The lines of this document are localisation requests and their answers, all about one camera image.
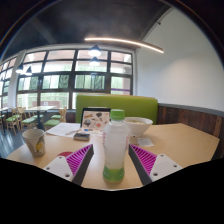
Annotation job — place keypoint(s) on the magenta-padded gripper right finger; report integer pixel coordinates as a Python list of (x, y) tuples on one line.
[(163, 165)]

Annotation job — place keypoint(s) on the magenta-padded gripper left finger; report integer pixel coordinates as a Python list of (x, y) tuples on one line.
[(58, 166)]

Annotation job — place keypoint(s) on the clear green-capped drink bottle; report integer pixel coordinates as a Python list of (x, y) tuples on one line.
[(116, 146)]

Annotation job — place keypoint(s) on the small white paper slip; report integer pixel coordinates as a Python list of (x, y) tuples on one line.
[(145, 142)]

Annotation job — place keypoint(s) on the printed paper cup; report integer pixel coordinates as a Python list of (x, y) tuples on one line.
[(34, 141)]

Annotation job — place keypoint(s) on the white paper sheets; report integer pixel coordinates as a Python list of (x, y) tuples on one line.
[(61, 129)]

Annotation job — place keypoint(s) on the small dark flat case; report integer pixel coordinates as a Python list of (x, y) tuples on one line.
[(81, 136)]

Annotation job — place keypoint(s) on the white ceramic bowl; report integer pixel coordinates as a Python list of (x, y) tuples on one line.
[(140, 126)]

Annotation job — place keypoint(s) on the colourful printed leaflet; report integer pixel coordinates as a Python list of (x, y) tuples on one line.
[(95, 131)]

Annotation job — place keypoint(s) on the group of green-seated wooden chairs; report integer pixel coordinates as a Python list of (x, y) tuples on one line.
[(30, 119)]

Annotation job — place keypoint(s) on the wooden dining table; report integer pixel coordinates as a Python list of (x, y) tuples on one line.
[(40, 108)]

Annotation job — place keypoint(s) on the green upholstered bench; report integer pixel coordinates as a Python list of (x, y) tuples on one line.
[(133, 105)]

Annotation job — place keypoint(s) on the large dark-framed grid window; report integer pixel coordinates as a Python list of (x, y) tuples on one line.
[(71, 70)]

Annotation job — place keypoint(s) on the group of dark pendant lamps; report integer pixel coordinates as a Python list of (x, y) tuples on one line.
[(94, 51)]

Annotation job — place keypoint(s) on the long curved ceiling light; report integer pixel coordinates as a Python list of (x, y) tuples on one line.
[(133, 42)]

